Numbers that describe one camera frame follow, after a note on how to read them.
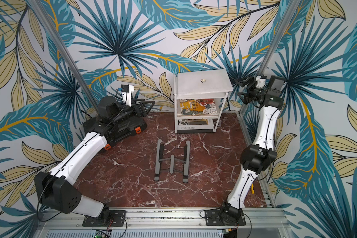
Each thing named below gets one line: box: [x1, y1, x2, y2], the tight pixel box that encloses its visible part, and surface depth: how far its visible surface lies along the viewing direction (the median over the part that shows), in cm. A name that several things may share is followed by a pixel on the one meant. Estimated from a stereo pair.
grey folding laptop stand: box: [153, 138, 191, 184], surface depth 89 cm
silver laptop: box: [177, 68, 234, 95], surface depth 87 cm
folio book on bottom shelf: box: [177, 118, 215, 134], surface depth 109 cm
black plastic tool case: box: [82, 117, 148, 150], surface depth 59 cm
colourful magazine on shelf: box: [178, 98, 219, 116], surface depth 97 cm
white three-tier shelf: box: [173, 73, 229, 134], surface depth 97 cm
